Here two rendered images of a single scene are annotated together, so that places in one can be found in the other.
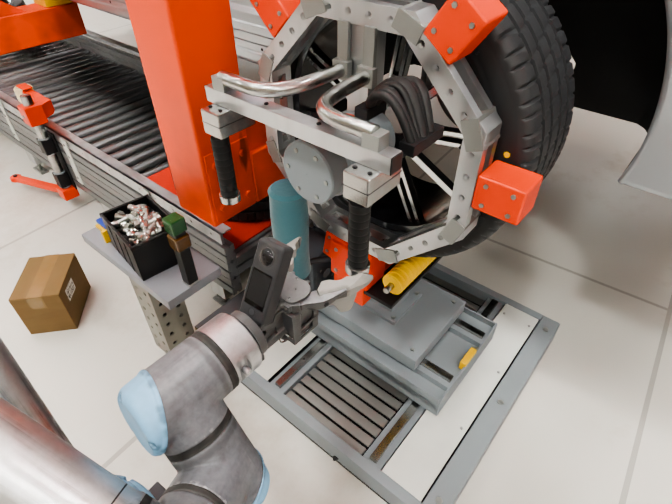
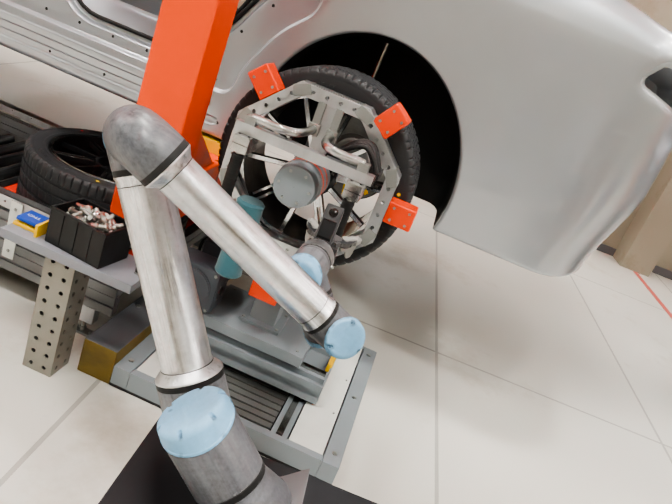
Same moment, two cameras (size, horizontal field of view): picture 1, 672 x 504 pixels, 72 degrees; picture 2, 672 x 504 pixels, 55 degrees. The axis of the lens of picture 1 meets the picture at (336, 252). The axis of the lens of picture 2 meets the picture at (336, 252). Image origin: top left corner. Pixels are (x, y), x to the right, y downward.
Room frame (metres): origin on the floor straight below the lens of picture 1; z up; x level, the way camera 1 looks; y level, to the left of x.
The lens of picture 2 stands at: (-0.81, 0.93, 1.39)
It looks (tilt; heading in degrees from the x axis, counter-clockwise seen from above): 21 degrees down; 325
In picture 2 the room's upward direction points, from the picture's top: 22 degrees clockwise
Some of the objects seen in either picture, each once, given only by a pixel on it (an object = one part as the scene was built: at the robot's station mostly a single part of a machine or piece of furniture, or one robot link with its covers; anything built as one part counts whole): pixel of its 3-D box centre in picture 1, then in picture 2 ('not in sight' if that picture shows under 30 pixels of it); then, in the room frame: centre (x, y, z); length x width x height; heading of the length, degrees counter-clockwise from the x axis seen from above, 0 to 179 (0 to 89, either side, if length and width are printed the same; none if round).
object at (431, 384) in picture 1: (399, 326); (270, 345); (0.99, -0.21, 0.13); 0.50 x 0.36 x 0.10; 50
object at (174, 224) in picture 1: (174, 224); not in sight; (0.87, 0.38, 0.64); 0.04 x 0.04 x 0.04; 50
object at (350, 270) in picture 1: (358, 235); (340, 222); (0.60, -0.04, 0.83); 0.04 x 0.04 x 0.16
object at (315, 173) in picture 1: (341, 152); (302, 180); (0.84, -0.01, 0.85); 0.21 x 0.14 x 0.14; 140
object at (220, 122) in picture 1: (228, 115); (245, 141); (0.84, 0.20, 0.93); 0.09 x 0.05 x 0.05; 140
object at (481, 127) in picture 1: (363, 139); (308, 175); (0.89, -0.06, 0.85); 0.54 x 0.07 x 0.54; 50
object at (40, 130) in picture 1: (50, 150); not in sight; (1.85, 1.26, 0.30); 0.09 x 0.05 x 0.50; 50
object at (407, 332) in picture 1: (389, 276); (272, 297); (1.02, -0.17, 0.32); 0.40 x 0.30 x 0.28; 50
